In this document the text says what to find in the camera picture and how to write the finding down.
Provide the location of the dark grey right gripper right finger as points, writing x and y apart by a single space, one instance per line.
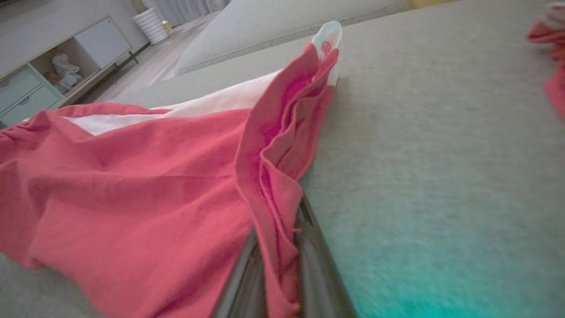
320 282

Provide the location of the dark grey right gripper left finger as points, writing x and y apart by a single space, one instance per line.
242 287

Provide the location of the red shorts with white trim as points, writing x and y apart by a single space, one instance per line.
132 185

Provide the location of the red jersey with black lettering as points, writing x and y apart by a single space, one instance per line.
554 62

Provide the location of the grey fabric sofa seat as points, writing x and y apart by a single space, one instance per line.
441 154

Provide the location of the grey sofa cushion with seam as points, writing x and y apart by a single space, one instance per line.
265 31

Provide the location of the small gold object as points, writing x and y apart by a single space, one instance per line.
167 27

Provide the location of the white ribbed cylinder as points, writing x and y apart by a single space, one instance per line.
151 25

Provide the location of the white plush toy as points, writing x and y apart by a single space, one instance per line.
66 70

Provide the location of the grey curtain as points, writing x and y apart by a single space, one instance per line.
190 9

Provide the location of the yellow sofa cushion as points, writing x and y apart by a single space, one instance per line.
430 3

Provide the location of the white cabinet with green drawers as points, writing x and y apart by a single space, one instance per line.
44 44

